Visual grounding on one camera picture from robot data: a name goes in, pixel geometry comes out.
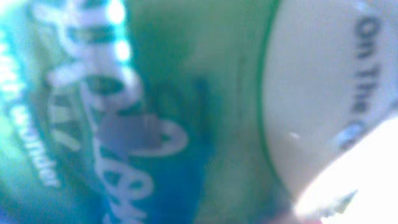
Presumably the colourful tissue multipack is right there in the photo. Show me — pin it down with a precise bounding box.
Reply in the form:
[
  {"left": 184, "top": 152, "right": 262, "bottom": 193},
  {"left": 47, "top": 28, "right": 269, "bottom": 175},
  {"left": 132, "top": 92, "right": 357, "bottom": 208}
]
[{"left": 1, "top": 0, "right": 397, "bottom": 223}]

